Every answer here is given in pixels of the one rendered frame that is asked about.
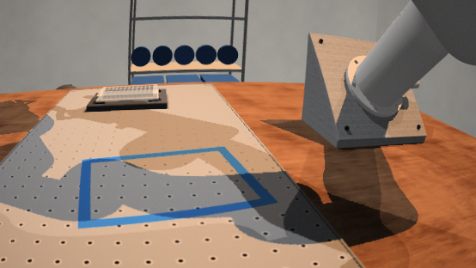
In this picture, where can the beige perforated base plate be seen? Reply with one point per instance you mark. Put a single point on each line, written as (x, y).
(40, 185)

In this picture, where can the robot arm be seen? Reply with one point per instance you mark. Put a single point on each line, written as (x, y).
(409, 49)

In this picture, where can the blue taped rectangle outline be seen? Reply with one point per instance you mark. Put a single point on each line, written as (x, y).
(84, 194)

